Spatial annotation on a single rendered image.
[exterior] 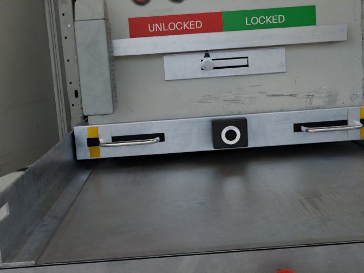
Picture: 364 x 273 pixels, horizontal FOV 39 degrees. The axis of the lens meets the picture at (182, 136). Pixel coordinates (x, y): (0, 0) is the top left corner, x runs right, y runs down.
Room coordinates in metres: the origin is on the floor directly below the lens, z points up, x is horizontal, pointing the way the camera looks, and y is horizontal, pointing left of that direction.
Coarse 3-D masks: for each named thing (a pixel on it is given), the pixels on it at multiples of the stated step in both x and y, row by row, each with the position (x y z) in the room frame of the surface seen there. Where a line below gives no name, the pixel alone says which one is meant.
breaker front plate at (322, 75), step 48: (192, 0) 0.90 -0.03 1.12; (240, 0) 0.90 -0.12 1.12; (288, 0) 0.91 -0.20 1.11; (336, 0) 0.91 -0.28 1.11; (240, 48) 0.90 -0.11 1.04; (288, 48) 0.91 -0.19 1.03; (336, 48) 0.91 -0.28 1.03; (144, 96) 0.90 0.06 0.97; (192, 96) 0.90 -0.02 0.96; (240, 96) 0.90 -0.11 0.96; (288, 96) 0.91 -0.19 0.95; (336, 96) 0.91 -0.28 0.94
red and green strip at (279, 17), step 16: (160, 16) 0.90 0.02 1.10; (176, 16) 0.90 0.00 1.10; (192, 16) 0.90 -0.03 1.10; (208, 16) 0.90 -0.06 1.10; (224, 16) 0.90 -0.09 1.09; (240, 16) 0.90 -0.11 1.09; (256, 16) 0.90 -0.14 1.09; (272, 16) 0.90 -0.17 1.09; (288, 16) 0.90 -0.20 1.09; (304, 16) 0.90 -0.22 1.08; (144, 32) 0.90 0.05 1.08; (160, 32) 0.90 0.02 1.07; (176, 32) 0.90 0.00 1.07; (192, 32) 0.90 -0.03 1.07
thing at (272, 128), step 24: (168, 120) 0.89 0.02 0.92; (192, 120) 0.89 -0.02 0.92; (264, 120) 0.89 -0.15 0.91; (288, 120) 0.89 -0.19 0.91; (312, 120) 0.89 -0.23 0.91; (336, 120) 0.90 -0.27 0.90; (360, 120) 0.90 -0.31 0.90; (96, 144) 0.89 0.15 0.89; (168, 144) 0.89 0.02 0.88; (192, 144) 0.89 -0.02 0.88; (264, 144) 0.89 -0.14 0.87; (288, 144) 0.89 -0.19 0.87
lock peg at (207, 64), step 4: (204, 56) 0.90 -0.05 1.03; (208, 56) 0.90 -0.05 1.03; (204, 60) 0.90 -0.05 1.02; (208, 60) 0.90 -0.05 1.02; (204, 64) 0.88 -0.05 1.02; (208, 64) 0.85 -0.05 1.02; (212, 64) 0.85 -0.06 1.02; (204, 68) 0.90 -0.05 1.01; (208, 68) 0.85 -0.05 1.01; (212, 68) 0.85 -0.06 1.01
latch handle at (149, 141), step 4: (160, 136) 0.89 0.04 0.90; (100, 140) 0.88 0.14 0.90; (136, 140) 0.85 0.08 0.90; (140, 140) 0.85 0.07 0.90; (144, 140) 0.85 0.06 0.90; (148, 140) 0.85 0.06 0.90; (152, 140) 0.85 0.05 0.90; (156, 140) 0.86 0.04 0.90; (100, 144) 0.86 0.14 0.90; (104, 144) 0.85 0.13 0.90; (108, 144) 0.85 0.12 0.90; (112, 144) 0.85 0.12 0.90; (116, 144) 0.85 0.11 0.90; (120, 144) 0.85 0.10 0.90; (124, 144) 0.85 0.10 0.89; (128, 144) 0.85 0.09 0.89; (132, 144) 0.85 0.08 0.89; (136, 144) 0.85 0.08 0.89; (140, 144) 0.85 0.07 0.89; (144, 144) 0.85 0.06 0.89
